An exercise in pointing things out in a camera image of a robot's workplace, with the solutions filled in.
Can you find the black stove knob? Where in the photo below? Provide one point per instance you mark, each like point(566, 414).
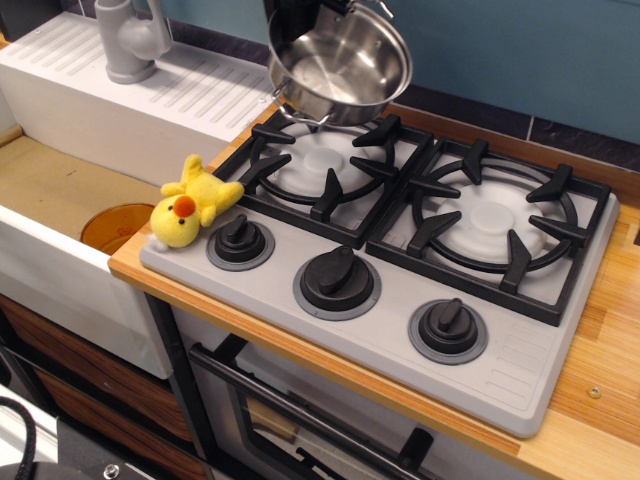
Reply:
point(337, 285)
point(448, 332)
point(240, 245)

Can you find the black left stove knob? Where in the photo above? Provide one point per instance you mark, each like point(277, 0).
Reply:
point(240, 245)

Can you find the black left burner grate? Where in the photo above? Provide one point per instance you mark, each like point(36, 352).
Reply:
point(313, 185)

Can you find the orange plastic drain bowl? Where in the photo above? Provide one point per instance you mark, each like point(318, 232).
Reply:
point(112, 228)

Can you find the black right stove knob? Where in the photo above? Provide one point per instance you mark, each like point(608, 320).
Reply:
point(448, 332)

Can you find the stainless steel pan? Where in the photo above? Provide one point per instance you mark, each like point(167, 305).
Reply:
point(343, 72)

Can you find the oven door with black handle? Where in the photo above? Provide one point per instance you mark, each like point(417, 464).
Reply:
point(221, 363)

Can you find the grey toy faucet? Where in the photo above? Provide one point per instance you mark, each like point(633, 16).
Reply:
point(131, 45)

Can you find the black middle stove knob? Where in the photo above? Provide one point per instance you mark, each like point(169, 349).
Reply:
point(337, 285)

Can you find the yellow stuffed duck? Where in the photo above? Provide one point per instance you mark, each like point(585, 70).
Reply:
point(192, 203)

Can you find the grey toy stove top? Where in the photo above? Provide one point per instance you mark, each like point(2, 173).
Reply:
point(508, 386)

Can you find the wooden drawer fronts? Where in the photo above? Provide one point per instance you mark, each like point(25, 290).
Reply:
point(130, 410)

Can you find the black burner grate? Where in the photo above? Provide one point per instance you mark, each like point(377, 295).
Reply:
point(517, 235)
point(313, 185)

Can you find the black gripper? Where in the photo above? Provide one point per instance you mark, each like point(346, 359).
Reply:
point(297, 17)

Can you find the black right burner grate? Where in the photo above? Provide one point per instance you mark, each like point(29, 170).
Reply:
point(517, 235)

